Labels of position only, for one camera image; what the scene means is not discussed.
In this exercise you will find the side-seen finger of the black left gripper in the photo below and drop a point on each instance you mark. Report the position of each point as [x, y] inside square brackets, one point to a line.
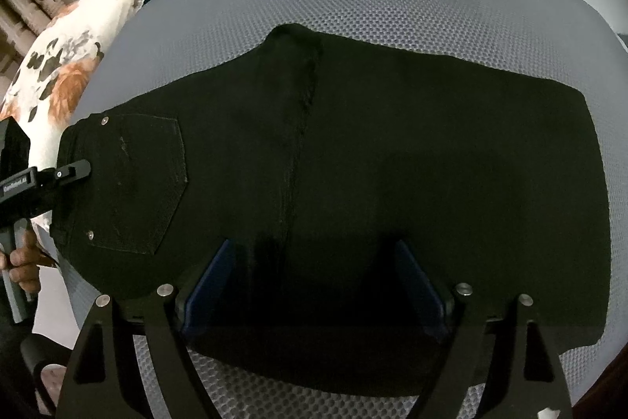
[72, 172]

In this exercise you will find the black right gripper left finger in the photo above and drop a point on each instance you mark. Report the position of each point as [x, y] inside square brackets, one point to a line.
[132, 355]

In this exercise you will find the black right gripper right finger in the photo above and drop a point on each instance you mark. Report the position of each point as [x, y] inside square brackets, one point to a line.
[495, 349]

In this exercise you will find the black denim pants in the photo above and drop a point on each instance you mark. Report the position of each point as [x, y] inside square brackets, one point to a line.
[328, 196]

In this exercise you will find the person's left hand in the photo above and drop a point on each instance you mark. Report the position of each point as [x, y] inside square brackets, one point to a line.
[24, 264]

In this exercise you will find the white orange floral pillow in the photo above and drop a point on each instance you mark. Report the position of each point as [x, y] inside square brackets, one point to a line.
[53, 76]

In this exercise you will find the grey honeycomb mesh mattress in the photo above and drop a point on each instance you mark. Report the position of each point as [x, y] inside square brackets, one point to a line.
[562, 40]

